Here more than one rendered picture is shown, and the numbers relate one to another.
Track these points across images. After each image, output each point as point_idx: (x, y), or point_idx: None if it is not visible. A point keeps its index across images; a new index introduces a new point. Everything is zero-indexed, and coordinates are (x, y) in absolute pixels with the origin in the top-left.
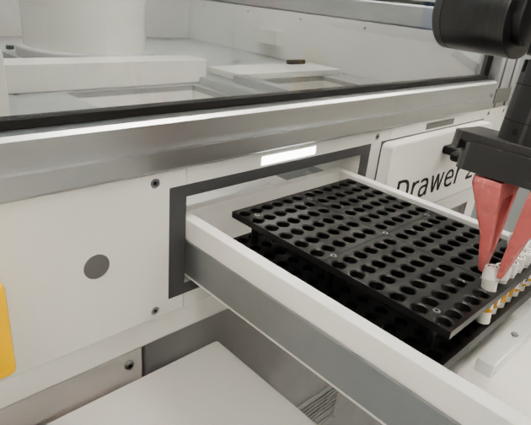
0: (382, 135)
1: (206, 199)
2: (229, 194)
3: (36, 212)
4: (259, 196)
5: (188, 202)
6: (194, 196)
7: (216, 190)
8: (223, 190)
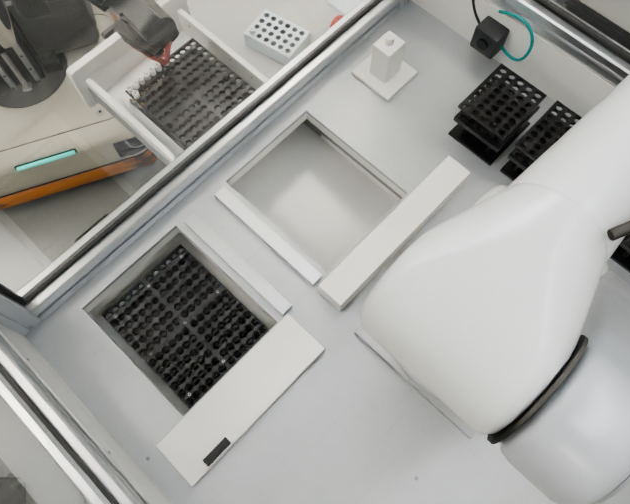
0: None
1: (297, 207)
2: (282, 219)
3: None
4: None
5: (308, 198)
6: (306, 210)
7: (292, 222)
8: (287, 224)
